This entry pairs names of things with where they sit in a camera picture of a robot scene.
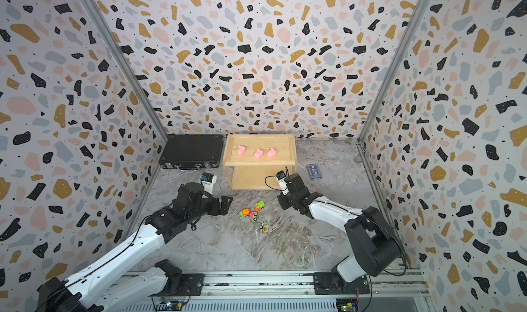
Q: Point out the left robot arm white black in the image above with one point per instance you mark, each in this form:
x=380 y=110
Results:
x=95 y=287

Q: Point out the blue card deck box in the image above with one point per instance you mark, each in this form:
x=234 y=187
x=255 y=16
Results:
x=314 y=172

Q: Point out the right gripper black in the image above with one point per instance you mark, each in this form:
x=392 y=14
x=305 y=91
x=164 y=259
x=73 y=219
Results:
x=280 y=197

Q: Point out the pink toy pig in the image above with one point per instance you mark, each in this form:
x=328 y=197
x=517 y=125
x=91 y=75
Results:
x=272 y=153
x=258 y=153
x=241 y=150

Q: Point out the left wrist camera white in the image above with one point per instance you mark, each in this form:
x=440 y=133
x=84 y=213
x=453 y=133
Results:
x=208 y=181

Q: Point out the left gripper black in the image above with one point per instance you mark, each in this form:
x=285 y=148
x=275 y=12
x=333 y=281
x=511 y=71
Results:
x=217 y=210

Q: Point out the orange green dump truck toy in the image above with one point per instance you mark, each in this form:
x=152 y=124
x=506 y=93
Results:
x=259 y=206

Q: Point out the wooden two-tier shelf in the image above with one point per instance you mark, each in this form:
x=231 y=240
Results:
x=248 y=173

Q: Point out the green overturned toy truck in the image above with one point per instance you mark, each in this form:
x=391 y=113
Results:
x=264 y=227

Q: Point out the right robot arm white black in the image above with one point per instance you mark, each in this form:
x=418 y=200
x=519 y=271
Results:
x=373 y=243

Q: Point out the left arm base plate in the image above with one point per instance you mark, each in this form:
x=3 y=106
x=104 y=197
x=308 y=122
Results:
x=187 y=284

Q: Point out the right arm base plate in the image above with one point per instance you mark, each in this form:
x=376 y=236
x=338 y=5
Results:
x=331 y=283

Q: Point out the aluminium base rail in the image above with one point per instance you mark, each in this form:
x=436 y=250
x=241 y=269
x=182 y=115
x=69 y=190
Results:
x=289 y=291

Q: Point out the black briefcase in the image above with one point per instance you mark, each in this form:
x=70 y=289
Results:
x=192 y=151

